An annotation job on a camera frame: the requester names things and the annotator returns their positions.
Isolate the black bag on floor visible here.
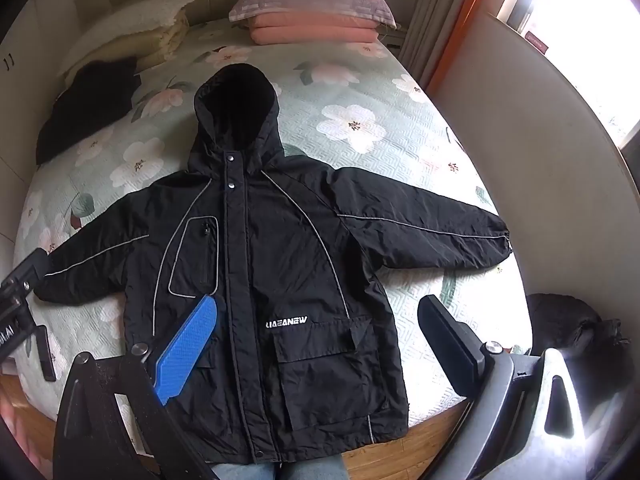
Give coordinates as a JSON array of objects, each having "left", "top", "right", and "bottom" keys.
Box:
[{"left": 526, "top": 294, "right": 634, "bottom": 419}]

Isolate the folded cream quilt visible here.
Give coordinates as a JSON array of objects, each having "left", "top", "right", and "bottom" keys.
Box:
[{"left": 136, "top": 10, "right": 190, "bottom": 73}]

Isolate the folded black garment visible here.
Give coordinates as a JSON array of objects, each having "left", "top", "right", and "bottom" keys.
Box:
[{"left": 36, "top": 56, "right": 141, "bottom": 166}]

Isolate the folded pink blanket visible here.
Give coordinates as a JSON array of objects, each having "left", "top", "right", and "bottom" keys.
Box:
[{"left": 248, "top": 11, "right": 378, "bottom": 46}]

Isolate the floral green bedspread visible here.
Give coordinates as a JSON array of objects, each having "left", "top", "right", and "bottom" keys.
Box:
[{"left": 14, "top": 20, "right": 532, "bottom": 425}]

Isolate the white textured pillow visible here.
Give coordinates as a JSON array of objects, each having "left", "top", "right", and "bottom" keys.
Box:
[{"left": 58, "top": 0, "right": 194, "bottom": 76}]

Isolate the beige curtain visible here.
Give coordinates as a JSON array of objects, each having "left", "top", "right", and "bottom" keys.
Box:
[{"left": 399, "top": 0, "right": 464, "bottom": 90}]

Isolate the black hooded jacket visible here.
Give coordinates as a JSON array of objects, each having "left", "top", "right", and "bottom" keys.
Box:
[{"left": 36, "top": 64, "right": 511, "bottom": 464}]

